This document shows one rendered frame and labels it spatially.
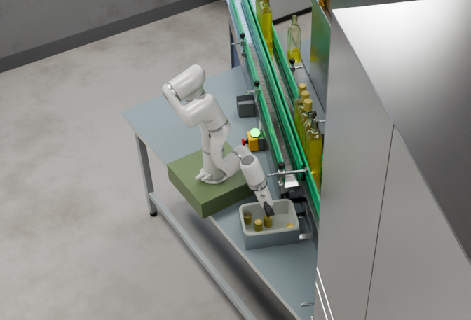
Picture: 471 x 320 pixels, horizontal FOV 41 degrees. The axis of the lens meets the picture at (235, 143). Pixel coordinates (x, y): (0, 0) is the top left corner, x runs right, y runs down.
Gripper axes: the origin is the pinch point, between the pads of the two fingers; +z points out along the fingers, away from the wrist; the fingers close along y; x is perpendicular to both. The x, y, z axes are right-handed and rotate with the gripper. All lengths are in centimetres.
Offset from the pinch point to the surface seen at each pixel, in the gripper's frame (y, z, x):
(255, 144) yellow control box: 48.7, 8.7, -2.4
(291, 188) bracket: 8.0, 2.1, -11.7
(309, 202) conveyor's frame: -1.7, 3.4, -16.3
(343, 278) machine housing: -94, -73, -16
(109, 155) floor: 153, 66, 95
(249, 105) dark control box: 76, 7, -6
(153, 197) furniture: 86, 52, 64
